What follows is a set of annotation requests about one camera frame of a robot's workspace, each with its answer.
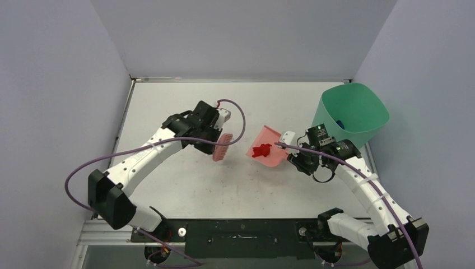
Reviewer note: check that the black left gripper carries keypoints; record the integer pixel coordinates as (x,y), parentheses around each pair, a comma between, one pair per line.
(209,142)

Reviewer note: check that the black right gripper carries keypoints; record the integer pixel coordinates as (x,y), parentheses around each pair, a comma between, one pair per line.
(297,159)

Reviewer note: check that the pink hand brush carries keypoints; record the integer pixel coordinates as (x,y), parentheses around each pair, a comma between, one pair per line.
(220,151)

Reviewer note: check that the red paper scrap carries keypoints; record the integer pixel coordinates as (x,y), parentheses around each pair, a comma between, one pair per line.
(262,150)

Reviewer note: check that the pink plastic dustpan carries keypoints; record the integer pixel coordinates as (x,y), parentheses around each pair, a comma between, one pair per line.
(277,155)

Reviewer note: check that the blue paper scrap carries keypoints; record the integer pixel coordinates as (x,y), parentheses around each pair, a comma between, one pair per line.
(340,124)

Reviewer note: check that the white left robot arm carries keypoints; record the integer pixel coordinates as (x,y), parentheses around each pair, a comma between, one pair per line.
(109,191)

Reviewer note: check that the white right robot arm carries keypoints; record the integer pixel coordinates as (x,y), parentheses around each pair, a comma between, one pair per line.
(394,237)

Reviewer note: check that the green plastic waste bin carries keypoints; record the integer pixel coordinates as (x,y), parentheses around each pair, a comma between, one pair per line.
(359,108)

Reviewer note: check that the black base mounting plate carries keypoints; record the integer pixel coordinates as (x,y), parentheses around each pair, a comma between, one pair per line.
(300,250)

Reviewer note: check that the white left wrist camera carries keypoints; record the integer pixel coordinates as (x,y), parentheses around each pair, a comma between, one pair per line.
(223,116)

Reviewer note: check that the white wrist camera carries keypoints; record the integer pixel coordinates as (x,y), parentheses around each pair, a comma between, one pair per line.
(287,140)
(223,116)

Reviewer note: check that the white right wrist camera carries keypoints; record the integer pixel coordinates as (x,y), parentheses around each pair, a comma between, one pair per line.
(287,140)

